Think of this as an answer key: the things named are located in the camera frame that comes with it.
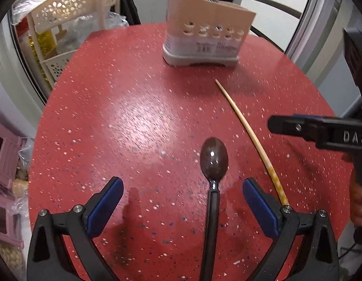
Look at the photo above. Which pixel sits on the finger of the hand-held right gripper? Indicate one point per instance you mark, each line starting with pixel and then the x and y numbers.
pixel 308 116
pixel 286 124

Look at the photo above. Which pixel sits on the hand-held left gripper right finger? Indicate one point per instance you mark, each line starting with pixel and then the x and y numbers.
pixel 261 207

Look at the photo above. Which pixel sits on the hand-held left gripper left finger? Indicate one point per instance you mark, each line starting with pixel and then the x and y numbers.
pixel 106 207

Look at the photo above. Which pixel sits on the yellow patterned wooden chopstick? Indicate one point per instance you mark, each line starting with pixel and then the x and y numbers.
pixel 251 128

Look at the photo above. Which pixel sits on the beige plastic utensil holder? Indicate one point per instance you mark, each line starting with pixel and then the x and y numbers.
pixel 198 14

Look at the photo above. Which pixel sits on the person's right hand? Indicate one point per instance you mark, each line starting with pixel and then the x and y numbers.
pixel 358 207

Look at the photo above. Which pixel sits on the plastic bag beside stool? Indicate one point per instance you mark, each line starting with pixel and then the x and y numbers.
pixel 24 158

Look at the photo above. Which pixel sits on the pink plastic stool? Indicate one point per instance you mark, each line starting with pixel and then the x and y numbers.
pixel 5 158

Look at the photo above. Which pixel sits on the yellow packet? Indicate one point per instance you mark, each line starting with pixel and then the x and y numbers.
pixel 43 45

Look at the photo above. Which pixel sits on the clear plastic bag in rack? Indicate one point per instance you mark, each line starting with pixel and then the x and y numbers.
pixel 81 32

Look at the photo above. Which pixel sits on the black garment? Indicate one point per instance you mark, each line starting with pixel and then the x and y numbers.
pixel 129 5

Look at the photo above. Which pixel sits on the beige plastic shelf rack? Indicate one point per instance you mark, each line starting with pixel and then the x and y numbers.
pixel 70 1

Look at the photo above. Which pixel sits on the crumpled clear plastic bag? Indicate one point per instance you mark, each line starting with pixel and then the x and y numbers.
pixel 29 4

